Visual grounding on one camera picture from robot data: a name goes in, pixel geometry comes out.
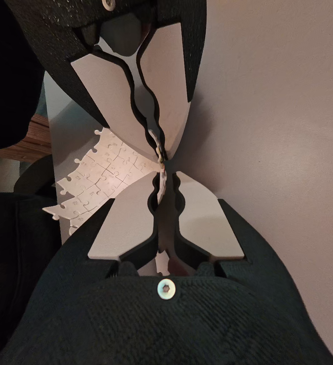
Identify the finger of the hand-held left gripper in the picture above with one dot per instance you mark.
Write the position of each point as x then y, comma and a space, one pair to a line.
169, 85
103, 91

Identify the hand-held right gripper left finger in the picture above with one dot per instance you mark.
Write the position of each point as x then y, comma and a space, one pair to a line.
120, 222

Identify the black chair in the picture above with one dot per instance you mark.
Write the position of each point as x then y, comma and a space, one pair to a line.
35, 176

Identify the person's dark clothing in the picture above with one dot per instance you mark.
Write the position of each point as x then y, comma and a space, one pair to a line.
12, 271

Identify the partly built white puzzle ball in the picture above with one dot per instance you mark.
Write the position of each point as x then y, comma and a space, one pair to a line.
98, 176

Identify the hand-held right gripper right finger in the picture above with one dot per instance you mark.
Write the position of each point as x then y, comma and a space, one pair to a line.
209, 228

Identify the white puzzle piece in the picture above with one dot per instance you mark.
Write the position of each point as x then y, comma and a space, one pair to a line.
157, 142

